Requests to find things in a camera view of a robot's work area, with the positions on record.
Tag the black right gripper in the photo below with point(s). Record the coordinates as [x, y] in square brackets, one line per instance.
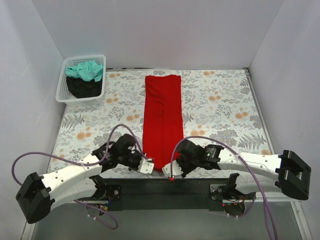
[183, 165]

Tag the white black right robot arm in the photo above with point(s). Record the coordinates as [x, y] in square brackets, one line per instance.
[286, 173]

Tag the red t shirt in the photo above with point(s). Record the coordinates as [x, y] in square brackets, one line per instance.
[162, 122]

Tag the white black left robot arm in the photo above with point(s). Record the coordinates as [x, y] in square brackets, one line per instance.
[39, 194]

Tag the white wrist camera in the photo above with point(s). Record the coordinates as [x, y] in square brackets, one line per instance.
[172, 169]
[146, 166]

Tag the aluminium front rail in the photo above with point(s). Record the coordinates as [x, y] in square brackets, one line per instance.
[275, 195]

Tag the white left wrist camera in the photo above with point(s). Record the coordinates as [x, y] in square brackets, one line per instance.
[146, 166]

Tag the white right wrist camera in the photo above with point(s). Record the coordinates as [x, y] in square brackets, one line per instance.
[172, 169]

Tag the teal t shirt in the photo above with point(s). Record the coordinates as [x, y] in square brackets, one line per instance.
[87, 71]

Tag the white plastic laundry basket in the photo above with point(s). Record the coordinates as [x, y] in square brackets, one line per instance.
[63, 95]

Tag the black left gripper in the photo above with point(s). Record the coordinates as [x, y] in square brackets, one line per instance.
[135, 160]

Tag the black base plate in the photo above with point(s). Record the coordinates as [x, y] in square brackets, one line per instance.
[165, 194]

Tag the black t shirt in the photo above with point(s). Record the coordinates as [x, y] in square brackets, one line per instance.
[83, 89]

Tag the floral patterned table mat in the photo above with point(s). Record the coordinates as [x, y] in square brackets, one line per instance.
[216, 104]

